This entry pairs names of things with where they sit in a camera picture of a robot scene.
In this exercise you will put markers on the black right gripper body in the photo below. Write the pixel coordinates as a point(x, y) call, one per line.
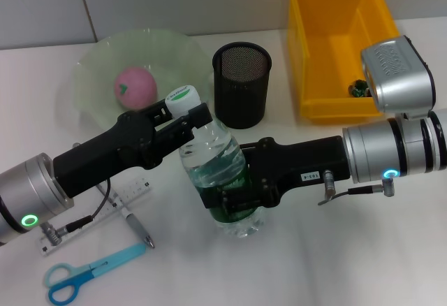
point(300, 166)

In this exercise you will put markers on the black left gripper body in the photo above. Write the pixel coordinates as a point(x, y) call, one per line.
point(111, 152)

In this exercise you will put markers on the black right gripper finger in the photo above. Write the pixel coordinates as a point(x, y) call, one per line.
point(247, 148)
point(237, 204)

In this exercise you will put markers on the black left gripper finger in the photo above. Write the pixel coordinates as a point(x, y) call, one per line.
point(200, 115)
point(159, 114)

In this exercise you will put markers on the pink peach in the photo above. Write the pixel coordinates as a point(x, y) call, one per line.
point(136, 87)

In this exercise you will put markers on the clear green-label water bottle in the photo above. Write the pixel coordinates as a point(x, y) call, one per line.
point(213, 159)

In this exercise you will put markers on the green plastic wrapper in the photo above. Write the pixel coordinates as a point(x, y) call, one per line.
point(358, 89)

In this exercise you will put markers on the clear plastic ruler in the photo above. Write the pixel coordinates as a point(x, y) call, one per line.
point(136, 189)

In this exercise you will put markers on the black mesh pen cup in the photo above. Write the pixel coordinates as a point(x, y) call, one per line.
point(241, 89)

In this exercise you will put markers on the green glass fruit plate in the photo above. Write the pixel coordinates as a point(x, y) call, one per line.
point(157, 54)

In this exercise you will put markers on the white grey ballpoint pen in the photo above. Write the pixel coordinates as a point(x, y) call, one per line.
point(138, 227)

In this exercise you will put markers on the blue scissors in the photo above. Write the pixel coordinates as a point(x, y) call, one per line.
point(84, 272)

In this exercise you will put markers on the yellow plastic bin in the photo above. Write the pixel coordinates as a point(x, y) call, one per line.
point(331, 23)

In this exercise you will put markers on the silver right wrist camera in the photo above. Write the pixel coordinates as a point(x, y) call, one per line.
point(398, 75)

